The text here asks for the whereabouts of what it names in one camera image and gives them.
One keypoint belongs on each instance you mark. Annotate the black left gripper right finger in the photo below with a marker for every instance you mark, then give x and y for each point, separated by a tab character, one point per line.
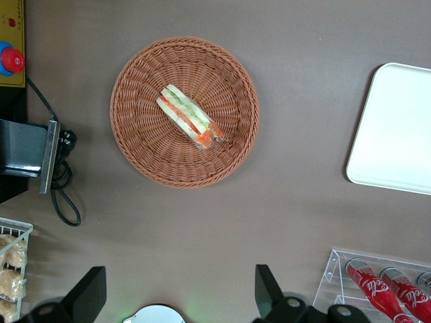
267	289

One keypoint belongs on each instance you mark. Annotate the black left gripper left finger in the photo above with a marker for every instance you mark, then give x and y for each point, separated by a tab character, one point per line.
89	292

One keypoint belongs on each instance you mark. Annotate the plastic-wrapped sandwich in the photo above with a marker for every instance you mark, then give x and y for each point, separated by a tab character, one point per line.
187	114

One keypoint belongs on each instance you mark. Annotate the round brown wicker basket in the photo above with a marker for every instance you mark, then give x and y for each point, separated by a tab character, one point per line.
148	101

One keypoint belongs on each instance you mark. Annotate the white rectangular plastic tray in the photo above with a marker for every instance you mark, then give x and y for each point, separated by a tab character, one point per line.
397	128

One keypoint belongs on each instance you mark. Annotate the clear acrylic bottle rack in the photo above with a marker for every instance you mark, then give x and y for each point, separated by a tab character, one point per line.
331	279

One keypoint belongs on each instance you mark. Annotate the bagged bread roll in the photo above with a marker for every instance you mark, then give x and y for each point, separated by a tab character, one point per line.
11	284
6	311
13	250

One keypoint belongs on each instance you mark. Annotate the red cola bottle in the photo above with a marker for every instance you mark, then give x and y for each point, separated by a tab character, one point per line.
373	289
409	296

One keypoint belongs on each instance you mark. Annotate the red emergency stop button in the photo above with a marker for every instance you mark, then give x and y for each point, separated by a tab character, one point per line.
13	60

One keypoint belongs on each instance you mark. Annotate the yellow emergency stop box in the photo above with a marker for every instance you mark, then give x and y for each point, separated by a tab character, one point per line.
13	20

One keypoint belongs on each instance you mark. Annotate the grey metal bracket plate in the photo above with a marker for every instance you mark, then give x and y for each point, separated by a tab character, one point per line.
50	154

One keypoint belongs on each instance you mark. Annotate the black box-shaped mount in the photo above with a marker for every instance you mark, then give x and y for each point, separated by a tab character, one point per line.
20	148

